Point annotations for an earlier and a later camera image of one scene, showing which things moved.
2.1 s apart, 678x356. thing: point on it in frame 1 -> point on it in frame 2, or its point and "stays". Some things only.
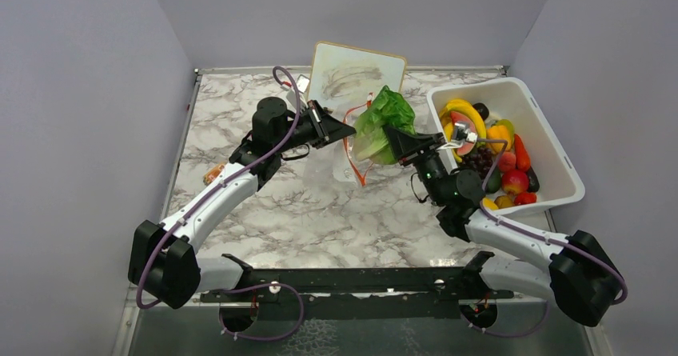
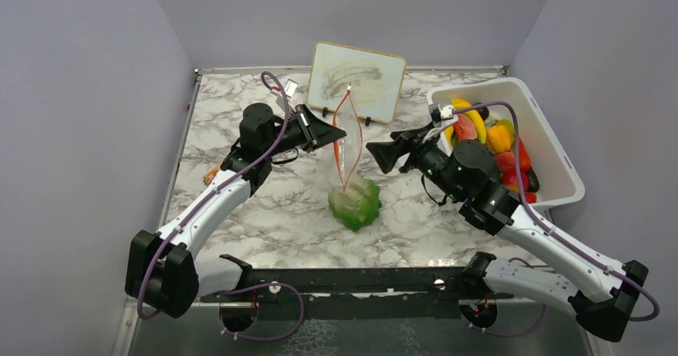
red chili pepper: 522,159 stays
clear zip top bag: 361,168 -> 349,148
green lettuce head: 371,140 -> 356,205
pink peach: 507,161 stays
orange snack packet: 212,174 stays
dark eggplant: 533,182 stays
